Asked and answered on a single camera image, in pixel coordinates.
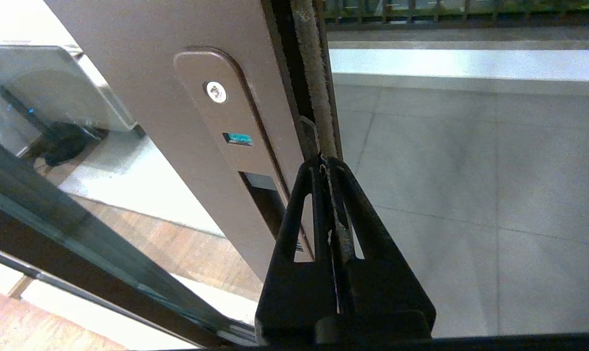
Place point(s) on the black window grille bars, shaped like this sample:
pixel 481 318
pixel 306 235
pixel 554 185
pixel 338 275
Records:
pixel 421 9

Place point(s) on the teal brand label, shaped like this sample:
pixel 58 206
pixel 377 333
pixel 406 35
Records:
pixel 237 139

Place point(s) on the brown-framed fixed glass panel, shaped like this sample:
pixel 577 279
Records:
pixel 80 253

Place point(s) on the recessed door pull latch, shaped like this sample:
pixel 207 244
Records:
pixel 267 204

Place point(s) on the silver plate screw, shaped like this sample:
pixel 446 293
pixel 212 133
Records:
pixel 216 91

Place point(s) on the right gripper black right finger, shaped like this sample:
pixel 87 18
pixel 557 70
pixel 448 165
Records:
pixel 379 287

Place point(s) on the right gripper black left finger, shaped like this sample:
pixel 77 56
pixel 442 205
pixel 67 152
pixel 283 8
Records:
pixel 296 292

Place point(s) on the brown-framed sliding glass door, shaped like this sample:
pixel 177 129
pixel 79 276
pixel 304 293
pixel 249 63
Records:
pixel 138 73

